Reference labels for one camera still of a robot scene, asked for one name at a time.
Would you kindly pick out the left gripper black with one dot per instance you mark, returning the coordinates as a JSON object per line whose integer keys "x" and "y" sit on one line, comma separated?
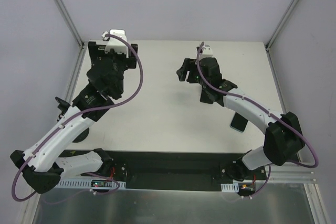
{"x": 95, "y": 51}

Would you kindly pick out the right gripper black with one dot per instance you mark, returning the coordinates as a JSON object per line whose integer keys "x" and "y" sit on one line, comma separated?
{"x": 191, "y": 69}

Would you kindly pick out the black folding phone stand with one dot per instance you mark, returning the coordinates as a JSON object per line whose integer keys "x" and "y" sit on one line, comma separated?
{"x": 210, "y": 96}

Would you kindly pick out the black round-base phone stand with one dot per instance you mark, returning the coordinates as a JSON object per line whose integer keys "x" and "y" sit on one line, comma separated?
{"x": 63, "y": 106}

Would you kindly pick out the black smartphone teal edge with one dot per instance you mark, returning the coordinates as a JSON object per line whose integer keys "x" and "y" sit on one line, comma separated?
{"x": 238, "y": 123}

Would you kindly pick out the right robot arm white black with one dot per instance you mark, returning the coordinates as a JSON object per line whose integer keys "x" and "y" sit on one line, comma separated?
{"x": 281, "y": 142}

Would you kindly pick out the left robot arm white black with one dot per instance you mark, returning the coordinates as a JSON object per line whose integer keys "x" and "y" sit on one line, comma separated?
{"x": 41, "y": 166}

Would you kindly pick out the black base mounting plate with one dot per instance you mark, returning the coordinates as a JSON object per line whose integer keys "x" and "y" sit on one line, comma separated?
{"x": 171, "y": 170}

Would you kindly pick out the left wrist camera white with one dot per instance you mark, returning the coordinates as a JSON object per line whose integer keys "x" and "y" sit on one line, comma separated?
{"x": 112, "y": 45}

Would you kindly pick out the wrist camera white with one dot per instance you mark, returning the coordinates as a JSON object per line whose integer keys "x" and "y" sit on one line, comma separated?
{"x": 112, "y": 45}
{"x": 205, "y": 52}

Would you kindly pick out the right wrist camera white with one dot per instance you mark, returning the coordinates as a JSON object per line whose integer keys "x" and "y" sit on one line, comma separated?
{"x": 205, "y": 52}

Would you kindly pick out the left aluminium frame post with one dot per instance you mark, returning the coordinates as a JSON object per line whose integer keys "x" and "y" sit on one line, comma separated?
{"x": 69, "y": 22}

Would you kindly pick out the aluminium frame post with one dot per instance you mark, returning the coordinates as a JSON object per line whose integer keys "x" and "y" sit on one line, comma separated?
{"x": 69, "y": 22}
{"x": 281, "y": 24}

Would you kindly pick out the left white cable duct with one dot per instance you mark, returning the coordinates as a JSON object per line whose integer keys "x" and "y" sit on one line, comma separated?
{"x": 75, "y": 183}

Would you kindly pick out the white cable duct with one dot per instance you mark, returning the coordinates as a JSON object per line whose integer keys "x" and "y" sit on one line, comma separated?
{"x": 75, "y": 183}
{"x": 230, "y": 188}

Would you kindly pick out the right white cable duct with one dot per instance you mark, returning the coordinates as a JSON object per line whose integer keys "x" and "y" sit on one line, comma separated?
{"x": 230, "y": 188}

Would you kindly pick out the aluminium front rail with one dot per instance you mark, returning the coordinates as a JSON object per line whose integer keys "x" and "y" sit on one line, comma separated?
{"x": 292, "y": 174}

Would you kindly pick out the right aluminium frame post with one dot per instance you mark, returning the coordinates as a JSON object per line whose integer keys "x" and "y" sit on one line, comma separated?
{"x": 281, "y": 24}

